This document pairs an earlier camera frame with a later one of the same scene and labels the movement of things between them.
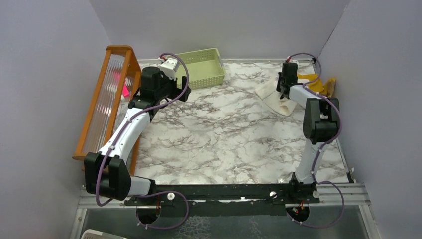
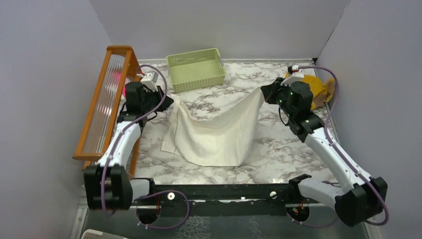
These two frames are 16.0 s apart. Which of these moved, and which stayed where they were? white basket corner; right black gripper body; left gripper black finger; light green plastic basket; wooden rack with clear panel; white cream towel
Moved: left gripper black finger; right black gripper body; white cream towel
Stayed: white basket corner; wooden rack with clear panel; light green plastic basket
